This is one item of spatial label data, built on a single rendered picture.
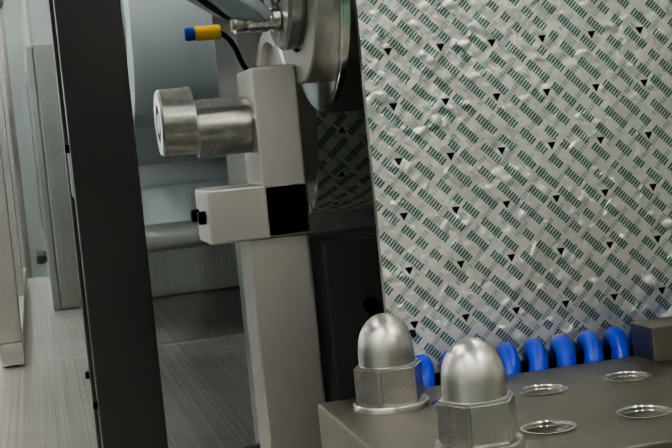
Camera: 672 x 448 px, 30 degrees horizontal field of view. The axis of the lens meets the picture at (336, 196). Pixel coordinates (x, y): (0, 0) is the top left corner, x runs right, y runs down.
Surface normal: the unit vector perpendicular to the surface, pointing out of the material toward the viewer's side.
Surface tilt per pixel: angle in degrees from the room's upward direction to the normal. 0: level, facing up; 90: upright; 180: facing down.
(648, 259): 90
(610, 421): 0
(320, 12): 115
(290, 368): 90
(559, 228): 90
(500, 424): 90
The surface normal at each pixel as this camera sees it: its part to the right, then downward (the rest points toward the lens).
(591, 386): -0.10, -0.99
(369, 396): -0.72, 0.11
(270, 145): 0.24, 0.03
